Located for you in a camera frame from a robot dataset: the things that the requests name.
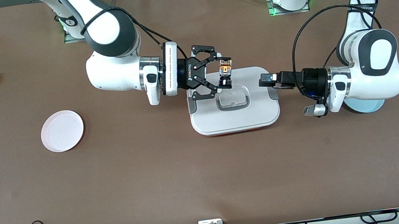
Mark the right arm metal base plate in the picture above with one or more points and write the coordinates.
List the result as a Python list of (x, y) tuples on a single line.
[(70, 39)]

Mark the light blue round plate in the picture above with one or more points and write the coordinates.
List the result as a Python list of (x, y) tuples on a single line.
[(365, 108)]

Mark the orange push-button switch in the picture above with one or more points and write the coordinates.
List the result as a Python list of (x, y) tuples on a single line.
[(225, 69)]

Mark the pink round plate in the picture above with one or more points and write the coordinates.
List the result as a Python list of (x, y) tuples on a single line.
[(62, 131)]

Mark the white lidded storage box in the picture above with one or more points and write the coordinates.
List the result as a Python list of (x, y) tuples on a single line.
[(235, 116)]

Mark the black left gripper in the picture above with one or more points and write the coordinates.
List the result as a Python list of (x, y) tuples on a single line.
[(312, 78)]

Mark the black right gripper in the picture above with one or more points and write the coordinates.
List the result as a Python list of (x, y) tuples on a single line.
[(189, 75)]

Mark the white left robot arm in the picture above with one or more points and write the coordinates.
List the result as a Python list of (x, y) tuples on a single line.
[(374, 62)]

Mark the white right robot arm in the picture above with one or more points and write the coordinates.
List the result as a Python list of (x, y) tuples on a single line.
[(104, 31)]

